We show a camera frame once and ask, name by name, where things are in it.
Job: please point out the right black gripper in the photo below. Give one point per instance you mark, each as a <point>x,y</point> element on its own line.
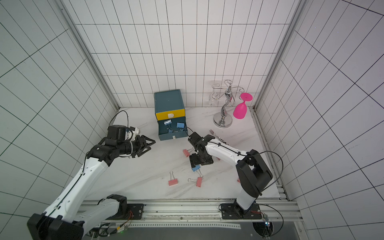
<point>199,158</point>

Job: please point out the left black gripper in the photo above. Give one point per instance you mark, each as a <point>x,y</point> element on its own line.
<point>141,143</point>

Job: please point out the teal drawer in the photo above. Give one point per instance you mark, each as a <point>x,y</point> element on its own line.
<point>163,130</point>

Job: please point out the yellow top drawer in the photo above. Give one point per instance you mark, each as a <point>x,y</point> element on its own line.
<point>170,114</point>

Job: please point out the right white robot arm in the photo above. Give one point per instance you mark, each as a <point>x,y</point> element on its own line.
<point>252,170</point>

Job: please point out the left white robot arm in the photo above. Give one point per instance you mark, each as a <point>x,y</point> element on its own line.
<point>61,221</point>

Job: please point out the teal drawer cabinet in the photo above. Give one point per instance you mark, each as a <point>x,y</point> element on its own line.
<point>168,100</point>

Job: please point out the chrome glass rack stand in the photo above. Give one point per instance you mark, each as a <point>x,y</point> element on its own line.
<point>223,119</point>

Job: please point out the pink plastic wine glass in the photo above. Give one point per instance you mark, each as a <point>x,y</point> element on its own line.
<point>241,109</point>

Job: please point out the clear wine glass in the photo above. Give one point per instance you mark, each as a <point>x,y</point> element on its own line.
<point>215,94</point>

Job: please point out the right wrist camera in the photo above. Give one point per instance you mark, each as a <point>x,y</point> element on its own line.
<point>196,140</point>

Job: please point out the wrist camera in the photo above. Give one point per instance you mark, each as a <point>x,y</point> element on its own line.
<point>196,140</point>
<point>122,133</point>

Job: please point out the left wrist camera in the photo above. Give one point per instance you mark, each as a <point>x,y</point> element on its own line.
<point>122,133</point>

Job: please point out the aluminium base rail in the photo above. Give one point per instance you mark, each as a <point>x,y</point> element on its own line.
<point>202,213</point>

